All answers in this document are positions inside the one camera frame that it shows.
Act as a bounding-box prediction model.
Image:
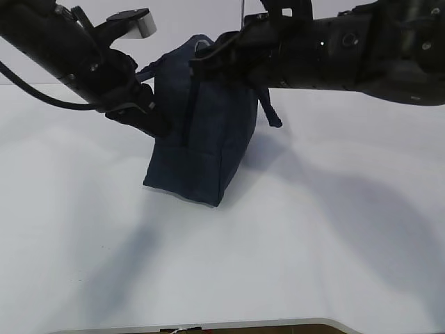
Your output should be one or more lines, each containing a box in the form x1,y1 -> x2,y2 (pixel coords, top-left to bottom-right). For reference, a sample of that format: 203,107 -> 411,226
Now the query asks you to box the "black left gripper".
86,49 -> 171,138

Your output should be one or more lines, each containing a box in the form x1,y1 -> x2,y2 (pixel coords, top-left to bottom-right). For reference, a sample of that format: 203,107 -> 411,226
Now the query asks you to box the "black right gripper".
187,13 -> 279,91

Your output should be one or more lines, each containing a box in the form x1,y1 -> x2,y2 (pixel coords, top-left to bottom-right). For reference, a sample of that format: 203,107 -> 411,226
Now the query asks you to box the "navy blue lunch bag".
133,33 -> 283,210

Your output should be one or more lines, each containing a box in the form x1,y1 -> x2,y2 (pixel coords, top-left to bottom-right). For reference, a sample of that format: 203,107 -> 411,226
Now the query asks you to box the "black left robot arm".
1,1 -> 171,138

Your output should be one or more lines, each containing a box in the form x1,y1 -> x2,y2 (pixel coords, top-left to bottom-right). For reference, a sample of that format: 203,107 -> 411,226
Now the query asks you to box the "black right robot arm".
190,1 -> 444,106

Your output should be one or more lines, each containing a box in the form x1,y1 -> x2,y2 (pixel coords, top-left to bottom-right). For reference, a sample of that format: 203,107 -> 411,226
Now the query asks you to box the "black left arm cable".
0,61 -> 102,111

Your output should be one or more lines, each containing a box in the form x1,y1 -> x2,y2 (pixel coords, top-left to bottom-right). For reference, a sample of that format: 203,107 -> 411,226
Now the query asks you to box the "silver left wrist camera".
106,8 -> 157,39

